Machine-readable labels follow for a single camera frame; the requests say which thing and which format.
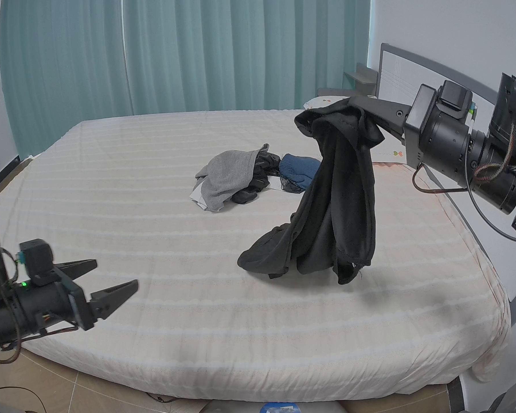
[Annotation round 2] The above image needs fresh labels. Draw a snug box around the blue-green curtain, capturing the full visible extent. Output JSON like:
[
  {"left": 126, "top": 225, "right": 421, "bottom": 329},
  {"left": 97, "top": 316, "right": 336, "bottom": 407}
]
[
  {"left": 122, "top": 0, "right": 372, "bottom": 113},
  {"left": 0, "top": 0, "right": 127, "bottom": 117}
]

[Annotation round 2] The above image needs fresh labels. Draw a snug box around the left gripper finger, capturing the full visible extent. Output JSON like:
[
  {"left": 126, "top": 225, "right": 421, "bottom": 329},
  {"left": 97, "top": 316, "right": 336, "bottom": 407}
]
[
  {"left": 52, "top": 259, "right": 98, "bottom": 281},
  {"left": 89, "top": 279, "right": 139, "bottom": 322}
]

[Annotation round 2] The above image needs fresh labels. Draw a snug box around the grey bedside table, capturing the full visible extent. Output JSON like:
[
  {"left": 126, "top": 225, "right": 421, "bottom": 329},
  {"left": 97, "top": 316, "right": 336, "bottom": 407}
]
[{"left": 317, "top": 63, "right": 379, "bottom": 99}]

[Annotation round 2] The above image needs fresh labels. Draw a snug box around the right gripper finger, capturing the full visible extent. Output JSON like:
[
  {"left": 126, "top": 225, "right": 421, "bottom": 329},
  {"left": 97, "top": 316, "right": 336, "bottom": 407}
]
[
  {"left": 348, "top": 94, "right": 413, "bottom": 124},
  {"left": 375, "top": 120, "right": 408, "bottom": 144}
]

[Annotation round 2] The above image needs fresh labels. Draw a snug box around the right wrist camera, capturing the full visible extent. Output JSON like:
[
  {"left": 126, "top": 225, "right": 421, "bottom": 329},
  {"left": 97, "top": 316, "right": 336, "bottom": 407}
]
[{"left": 436, "top": 80, "right": 474, "bottom": 122}]

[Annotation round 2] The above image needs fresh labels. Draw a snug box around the bed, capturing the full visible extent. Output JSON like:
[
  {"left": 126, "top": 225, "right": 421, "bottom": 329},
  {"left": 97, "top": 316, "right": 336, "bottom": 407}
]
[{"left": 0, "top": 42, "right": 516, "bottom": 405}]

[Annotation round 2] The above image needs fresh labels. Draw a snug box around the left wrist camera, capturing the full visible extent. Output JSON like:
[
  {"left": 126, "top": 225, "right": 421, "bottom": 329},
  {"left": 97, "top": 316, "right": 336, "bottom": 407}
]
[{"left": 18, "top": 239, "right": 67, "bottom": 287}]

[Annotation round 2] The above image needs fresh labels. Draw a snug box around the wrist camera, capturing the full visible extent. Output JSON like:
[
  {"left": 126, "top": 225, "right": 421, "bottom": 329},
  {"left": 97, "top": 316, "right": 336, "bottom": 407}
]
[
  {"left": 436, "top": 80, "right": 474, "bottom": 122},
  {"left": 18, "top": 239, "right": 67, "bottom": 287}
]

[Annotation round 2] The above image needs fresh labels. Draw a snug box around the black garment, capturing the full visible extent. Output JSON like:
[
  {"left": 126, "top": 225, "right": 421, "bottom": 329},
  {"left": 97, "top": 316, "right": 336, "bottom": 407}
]
[{"left": 236, "top": 99, "right": 385, "bottom": 286}]

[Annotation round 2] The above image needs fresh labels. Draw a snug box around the white printed pillow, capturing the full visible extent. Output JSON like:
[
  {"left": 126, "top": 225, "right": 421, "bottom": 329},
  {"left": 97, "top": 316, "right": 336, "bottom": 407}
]
[{"left": 304, "top": 95, "right": 409, "bottom": 167}]

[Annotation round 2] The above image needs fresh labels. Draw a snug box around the pile of clothes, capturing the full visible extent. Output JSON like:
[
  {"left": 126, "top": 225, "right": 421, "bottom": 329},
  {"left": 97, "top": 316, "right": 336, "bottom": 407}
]
[{"left": 189, "top": 143, "right": 321, "bottom": 212}]

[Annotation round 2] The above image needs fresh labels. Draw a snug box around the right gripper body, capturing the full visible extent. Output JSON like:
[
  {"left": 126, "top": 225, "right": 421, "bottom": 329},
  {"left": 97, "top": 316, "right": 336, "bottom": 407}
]
[{"left": 404, "top": 83, "right": 478, "bottom": 188}]

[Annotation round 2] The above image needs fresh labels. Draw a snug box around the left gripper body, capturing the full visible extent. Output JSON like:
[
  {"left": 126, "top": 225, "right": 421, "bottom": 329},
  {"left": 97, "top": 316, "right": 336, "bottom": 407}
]
[{"left": 15, "top": 274, "right": 96, "bottom": 334}]

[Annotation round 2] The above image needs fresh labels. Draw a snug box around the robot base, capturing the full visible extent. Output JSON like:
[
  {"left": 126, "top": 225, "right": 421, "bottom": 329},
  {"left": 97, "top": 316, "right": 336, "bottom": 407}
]
[{"left": 206, "top": 398, "right": 310, "bottom": 413}]

